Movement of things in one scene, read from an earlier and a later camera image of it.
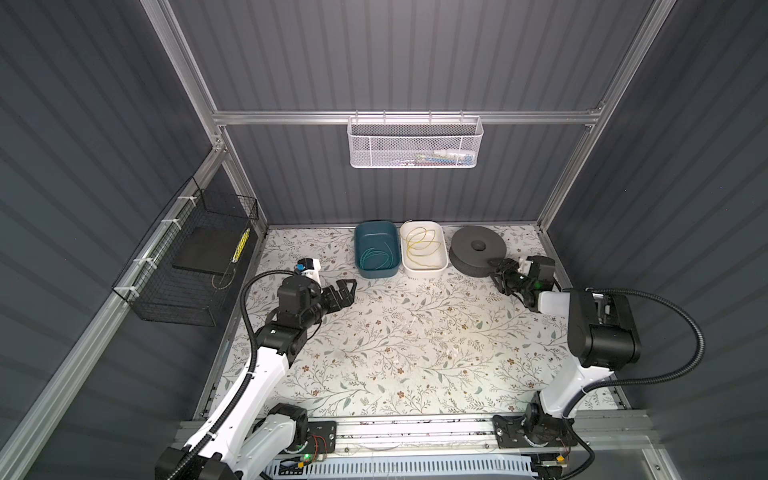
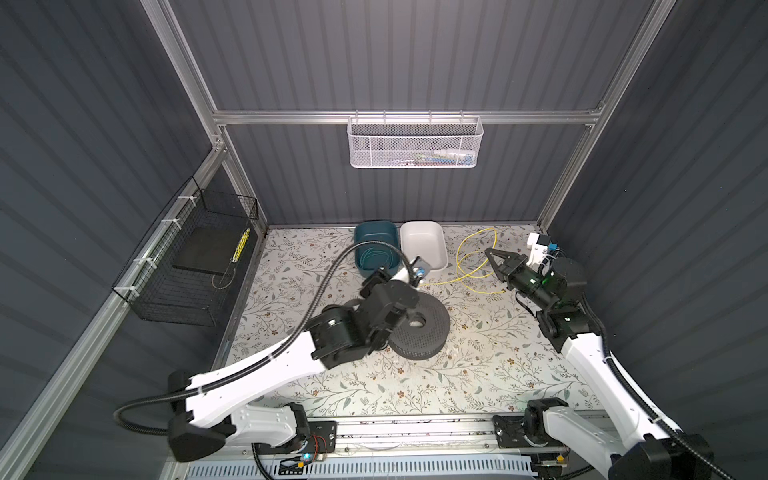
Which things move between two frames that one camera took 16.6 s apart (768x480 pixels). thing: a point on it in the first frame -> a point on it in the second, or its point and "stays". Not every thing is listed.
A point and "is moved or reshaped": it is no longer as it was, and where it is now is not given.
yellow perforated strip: [241, 245] stays
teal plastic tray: [377, 249] stays
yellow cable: [425, 253] -> [482, 240]
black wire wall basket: [180, 273] stays
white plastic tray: [424, 249] stays
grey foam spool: [473, 247] is moved or reshaped
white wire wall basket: [415, 142] stays
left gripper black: [345, 296] -> [376, 281]
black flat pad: [210, 249] stays
